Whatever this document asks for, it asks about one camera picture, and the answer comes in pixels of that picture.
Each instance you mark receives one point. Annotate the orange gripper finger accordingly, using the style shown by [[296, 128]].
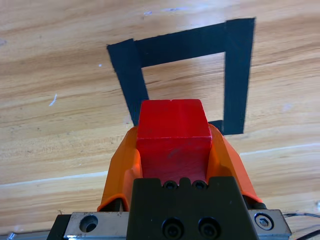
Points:
[[120, 165], [230, 160]]

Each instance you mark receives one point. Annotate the red wooden block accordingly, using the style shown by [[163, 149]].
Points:
[[172, 125]]

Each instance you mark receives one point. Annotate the black tape square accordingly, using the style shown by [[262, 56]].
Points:
[[237, 75]]

